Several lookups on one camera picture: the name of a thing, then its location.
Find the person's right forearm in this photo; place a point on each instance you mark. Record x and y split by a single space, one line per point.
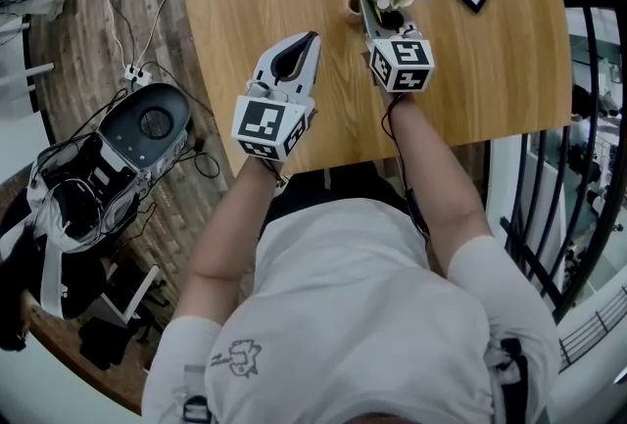
441 177

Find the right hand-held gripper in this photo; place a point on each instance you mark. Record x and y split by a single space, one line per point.
404 64

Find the grey backpack with oval shell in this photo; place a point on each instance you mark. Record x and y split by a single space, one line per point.
142 118

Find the white t-shirt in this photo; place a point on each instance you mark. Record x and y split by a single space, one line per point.
352 314

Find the dark wrist band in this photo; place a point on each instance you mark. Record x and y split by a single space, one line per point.
275 172

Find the black cloth bag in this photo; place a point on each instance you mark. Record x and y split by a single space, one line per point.
73 285

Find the white table frame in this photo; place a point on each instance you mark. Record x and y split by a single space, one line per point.
19 64

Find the black metal railing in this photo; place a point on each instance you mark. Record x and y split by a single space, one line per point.
588 167

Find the small white power socket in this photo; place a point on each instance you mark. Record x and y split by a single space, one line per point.
137 73

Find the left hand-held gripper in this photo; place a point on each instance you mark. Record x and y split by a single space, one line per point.
262 123

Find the person's left forearm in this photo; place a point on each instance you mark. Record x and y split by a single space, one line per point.
230 226

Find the brown ceramic cup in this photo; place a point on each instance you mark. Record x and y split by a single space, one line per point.
353 6

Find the curved wooden counter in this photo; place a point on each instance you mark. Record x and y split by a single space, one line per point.
54 353

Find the black trousers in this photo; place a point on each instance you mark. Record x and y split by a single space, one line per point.
352 187

